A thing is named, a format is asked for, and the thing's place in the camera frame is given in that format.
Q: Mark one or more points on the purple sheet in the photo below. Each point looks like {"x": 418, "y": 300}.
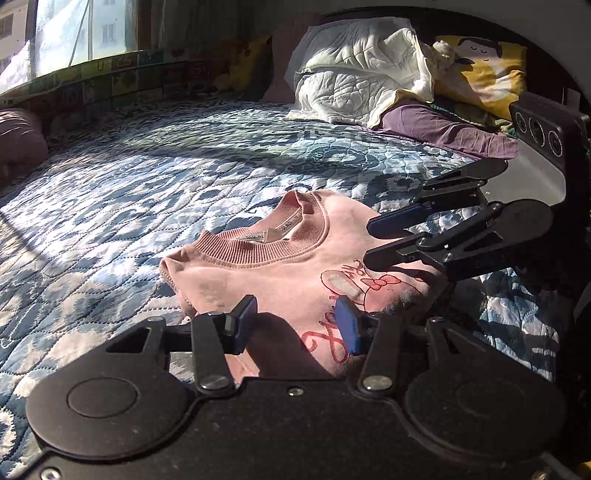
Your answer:
{"x": 416, "y": 120}

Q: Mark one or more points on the window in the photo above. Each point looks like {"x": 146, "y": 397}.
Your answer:
{"x": 41, "y": 37}

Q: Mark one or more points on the purple round pillow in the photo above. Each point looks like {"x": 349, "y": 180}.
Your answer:
{"x": 22, "y": 144}

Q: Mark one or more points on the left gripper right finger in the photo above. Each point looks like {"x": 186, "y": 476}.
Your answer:
{"x": 377, "y": 337}

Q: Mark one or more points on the yellow plush toy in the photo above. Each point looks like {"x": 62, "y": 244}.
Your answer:
{"x": 250, "y": 69}

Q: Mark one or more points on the pink sweatshirt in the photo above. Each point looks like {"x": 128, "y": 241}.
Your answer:
{"x": 297, "y": 262}

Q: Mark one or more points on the pink pillow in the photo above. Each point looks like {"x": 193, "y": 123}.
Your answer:
{"x": 285, "y": 39}

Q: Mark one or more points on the colourful alphabet bumper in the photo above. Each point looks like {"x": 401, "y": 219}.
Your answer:
{"x": 87, "y": 92}

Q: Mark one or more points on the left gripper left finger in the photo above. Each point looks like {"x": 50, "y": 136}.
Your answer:
{"x": 214, "y": 336}

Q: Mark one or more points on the yellow cartoon pillow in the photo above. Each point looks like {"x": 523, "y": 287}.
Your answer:
{"x": 488, "y": 74}

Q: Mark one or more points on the white quilted blanket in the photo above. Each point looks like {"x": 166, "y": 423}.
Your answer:
{"x": 354, "y": 71}

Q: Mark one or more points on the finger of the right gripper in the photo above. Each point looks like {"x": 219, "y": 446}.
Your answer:
{"x": 499, "y": 236}
{"x": 457, "y": 189}

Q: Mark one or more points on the blue patterned quilt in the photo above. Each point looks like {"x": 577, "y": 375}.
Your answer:
{"x": 82, "y": 236}

